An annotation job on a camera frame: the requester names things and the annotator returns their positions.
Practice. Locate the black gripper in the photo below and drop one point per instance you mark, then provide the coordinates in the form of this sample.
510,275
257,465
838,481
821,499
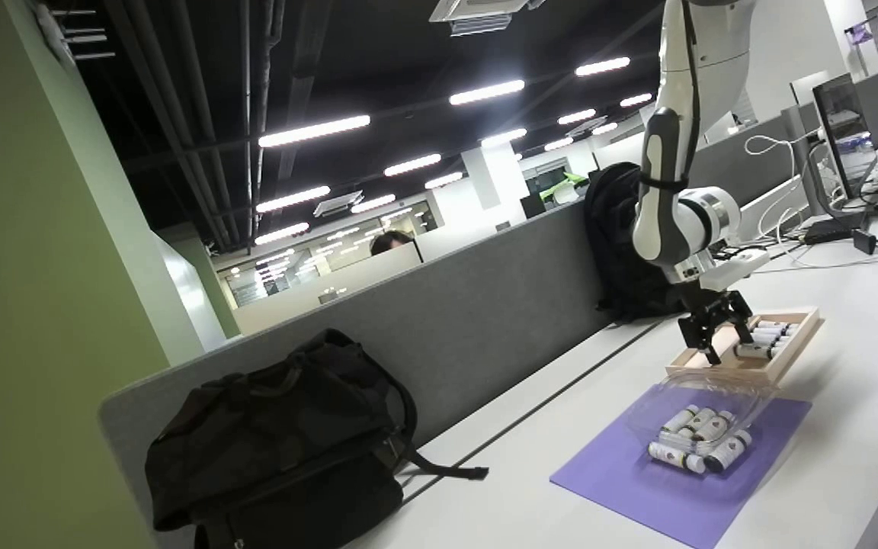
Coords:
710,307

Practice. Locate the white bottle with dark band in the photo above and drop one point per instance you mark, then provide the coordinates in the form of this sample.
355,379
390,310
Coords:
778,328
752,354
770,339

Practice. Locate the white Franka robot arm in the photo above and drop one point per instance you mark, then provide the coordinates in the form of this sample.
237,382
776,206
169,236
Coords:
668,204

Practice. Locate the light wooden compartment tray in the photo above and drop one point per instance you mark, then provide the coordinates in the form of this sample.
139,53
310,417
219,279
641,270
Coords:
800,339

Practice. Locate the clear plastic container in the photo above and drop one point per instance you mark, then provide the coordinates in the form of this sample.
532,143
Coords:
753,408

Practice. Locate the small white vial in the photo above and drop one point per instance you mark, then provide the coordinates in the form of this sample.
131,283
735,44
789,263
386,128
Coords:
730,453
668,455
721,418
678,418

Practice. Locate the black power adapter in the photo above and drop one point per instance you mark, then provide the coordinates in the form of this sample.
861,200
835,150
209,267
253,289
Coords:
863,241

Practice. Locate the purple mat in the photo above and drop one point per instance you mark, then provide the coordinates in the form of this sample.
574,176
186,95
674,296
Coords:
610,477

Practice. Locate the black computer monitor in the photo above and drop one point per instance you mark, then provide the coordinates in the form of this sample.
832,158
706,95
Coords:
835,134

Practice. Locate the white ceiling light strip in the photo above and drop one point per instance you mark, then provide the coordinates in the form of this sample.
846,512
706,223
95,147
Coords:
316,128
413,166
294,200
486,94
281,232
635,99
504,140
600,64
578,118

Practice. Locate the grey desk partition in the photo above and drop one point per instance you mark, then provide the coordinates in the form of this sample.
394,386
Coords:
457,316

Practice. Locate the person with black hair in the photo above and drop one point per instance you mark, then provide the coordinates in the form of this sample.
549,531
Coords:
394,241

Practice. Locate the white ceiling air vent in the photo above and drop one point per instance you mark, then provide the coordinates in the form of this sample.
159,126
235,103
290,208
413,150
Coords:
486,17

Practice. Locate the green cabinet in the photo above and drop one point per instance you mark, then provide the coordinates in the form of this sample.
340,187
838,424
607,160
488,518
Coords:
30,307

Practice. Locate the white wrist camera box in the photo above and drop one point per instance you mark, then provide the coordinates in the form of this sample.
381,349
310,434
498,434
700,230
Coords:
735,267

